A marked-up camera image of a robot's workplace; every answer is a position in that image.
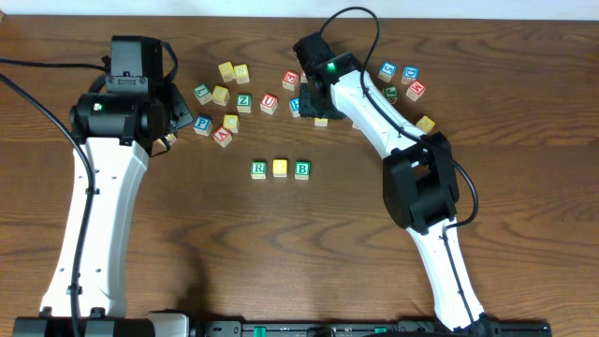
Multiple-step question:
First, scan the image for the yellow O block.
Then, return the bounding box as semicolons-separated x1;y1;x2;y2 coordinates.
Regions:
272;159;288;178
314;118;329;127

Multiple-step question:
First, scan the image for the green B block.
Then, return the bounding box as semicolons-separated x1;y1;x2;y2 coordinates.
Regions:
294;161;311;180

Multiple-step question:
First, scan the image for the green R block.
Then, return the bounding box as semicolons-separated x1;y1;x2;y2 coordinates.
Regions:
251;161;267;180

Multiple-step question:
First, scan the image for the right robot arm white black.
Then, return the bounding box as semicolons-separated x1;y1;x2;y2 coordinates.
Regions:
296;51;485;335

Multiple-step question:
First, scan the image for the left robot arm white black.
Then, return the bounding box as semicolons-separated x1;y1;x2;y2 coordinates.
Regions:
13;80;197;336

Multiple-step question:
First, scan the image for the blue H block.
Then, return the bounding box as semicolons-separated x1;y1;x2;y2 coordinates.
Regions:
289;97;300;118

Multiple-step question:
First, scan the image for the yellow block far left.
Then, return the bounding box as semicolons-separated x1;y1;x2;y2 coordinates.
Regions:
156;133;177;149

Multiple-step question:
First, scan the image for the blue P block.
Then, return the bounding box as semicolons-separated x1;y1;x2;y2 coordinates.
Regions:
193;116;212;137

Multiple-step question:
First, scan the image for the green L block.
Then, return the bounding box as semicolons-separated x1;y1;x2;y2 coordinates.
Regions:
194;83;212;105

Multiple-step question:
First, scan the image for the red E block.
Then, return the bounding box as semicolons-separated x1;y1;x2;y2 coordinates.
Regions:
282;70;300;91

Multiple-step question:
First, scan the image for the yellow block beside L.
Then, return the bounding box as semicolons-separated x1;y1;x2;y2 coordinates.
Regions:
212;85;230;106

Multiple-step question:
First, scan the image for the red U block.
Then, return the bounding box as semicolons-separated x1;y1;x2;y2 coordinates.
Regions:
259;94;278;114

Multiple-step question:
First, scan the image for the red A block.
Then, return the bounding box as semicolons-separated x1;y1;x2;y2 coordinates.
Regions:
212;126;233;147

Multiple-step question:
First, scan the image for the yellow C block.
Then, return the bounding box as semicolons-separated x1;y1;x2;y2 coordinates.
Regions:
223;114;240;134

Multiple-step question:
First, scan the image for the yellow block top left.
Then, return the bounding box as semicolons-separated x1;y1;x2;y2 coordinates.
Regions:
218;62;236;82

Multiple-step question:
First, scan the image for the green Z block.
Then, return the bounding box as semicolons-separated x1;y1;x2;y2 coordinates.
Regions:
236;94;252;113

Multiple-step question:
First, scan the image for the yellow S block top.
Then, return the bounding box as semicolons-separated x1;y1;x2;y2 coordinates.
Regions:
234;64;250;84

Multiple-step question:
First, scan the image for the green J block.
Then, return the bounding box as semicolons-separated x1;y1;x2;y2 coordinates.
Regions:
382;86;399;104

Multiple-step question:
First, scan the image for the blue 5 block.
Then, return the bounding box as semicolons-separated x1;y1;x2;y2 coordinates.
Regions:
378;61;397;82

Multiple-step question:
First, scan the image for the blue D block right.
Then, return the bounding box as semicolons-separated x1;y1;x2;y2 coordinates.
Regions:
401;66;419;85

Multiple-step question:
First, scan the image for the red M block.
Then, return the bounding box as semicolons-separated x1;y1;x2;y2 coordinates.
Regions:
406;81;427;102

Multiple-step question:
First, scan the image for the yellow block far right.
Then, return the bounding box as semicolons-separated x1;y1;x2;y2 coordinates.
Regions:
416;115;435;134

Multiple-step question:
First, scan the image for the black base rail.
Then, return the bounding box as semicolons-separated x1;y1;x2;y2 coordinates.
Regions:
188;319;552;337

